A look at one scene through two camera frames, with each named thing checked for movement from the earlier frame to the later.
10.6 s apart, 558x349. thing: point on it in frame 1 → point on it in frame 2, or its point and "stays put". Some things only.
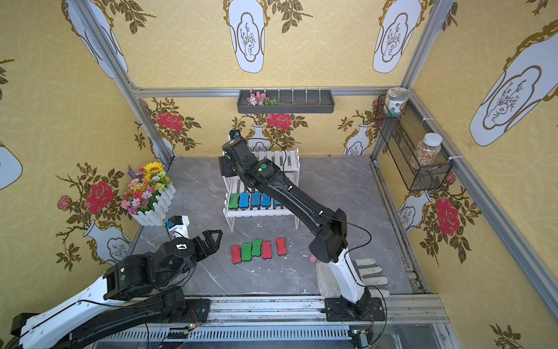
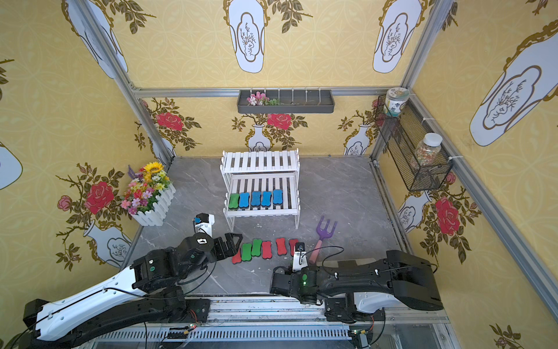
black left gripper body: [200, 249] → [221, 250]
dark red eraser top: [227, 167] → [292, 243]
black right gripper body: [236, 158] → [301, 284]
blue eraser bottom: [244, 199] stays put
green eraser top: [256, 247] stays put
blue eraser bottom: [256, 198] stays put
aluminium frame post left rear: [124, 82] stays put
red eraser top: [236, 254] stays put
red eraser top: [280, 244] stays put
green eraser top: [246, 251] stays put
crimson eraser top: [267, 249] stays put
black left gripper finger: [218, 241] → [231, 246]
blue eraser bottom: [265, 200] stays put
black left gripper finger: [208, 238] → [239, 235]
